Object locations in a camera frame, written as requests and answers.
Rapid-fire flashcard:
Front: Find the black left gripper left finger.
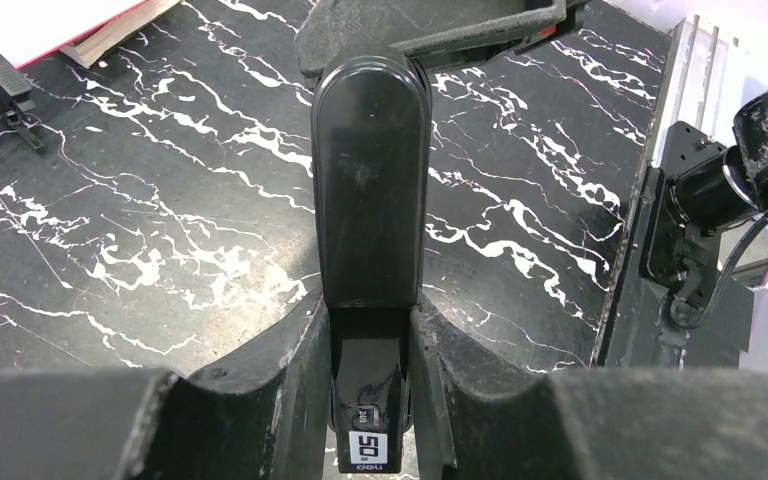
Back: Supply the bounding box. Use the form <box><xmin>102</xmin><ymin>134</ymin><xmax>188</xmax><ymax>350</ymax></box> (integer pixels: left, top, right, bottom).
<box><xmin>0</xmin><ymin>301</ymin><xmax>330</xmax><ymax>479</ymax></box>

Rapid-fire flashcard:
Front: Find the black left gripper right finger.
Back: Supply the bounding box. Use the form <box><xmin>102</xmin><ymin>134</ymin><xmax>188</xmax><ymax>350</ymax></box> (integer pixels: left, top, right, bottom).
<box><xmin>410</xmin><ymin>300</ymin><xmax>768</xmax><ymax>479</ymax></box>

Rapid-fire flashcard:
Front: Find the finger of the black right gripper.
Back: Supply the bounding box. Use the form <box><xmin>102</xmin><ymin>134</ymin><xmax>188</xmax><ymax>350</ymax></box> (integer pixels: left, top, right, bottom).
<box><xmin>295</xmin><ymin>0</ymin><xmax>586</xmax><ymax>77</ymax></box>

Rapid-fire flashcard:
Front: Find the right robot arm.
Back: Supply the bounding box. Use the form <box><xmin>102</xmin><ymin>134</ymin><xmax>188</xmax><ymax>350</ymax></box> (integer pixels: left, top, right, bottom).
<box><xmin>295</xmin><ymin>1</ymin><xmax>768</xmax><ymax>330</ymax></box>

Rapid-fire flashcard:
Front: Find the brown Three Days book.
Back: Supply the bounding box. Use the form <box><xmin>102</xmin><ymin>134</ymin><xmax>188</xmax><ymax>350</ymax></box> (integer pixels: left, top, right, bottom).
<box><xmin>59</xmin><ymin>0</ymin><xmax>180</xmax><ymax>68</ymax></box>

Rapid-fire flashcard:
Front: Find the black whiteboard stand foot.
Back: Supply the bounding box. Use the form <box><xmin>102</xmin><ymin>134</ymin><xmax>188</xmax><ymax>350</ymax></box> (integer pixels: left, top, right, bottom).
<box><xmin>0</xmin><ymin>53</ymin><xmax>44</xmax><ymax>151</ymax></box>

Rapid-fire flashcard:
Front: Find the pink framed whiteboard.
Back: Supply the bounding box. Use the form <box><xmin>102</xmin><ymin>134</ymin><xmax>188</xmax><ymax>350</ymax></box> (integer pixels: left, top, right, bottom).
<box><xmin>0</xmin><ymin>0</ymin><xmax>141</xmax><ymax>68</ymax></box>

